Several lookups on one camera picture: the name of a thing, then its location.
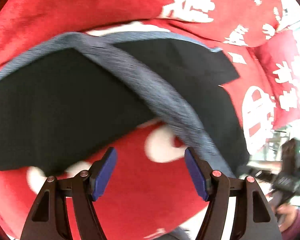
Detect black pants with blue band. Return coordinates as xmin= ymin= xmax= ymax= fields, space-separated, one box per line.
xmin=0 ymin=31 xmax=249 ymax=176

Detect person's right hand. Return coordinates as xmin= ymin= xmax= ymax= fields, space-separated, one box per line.
xmin=270 ymin=203 xmax=298 ymax=231

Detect person's legs in dark jeans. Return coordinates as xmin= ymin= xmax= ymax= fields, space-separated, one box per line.
xmin=156 ymin=227 xmax=191 ymax=240

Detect red blanket with white characters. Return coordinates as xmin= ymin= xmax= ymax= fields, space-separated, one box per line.
xmin=0 ymin=0 xmax=300 ymax=239

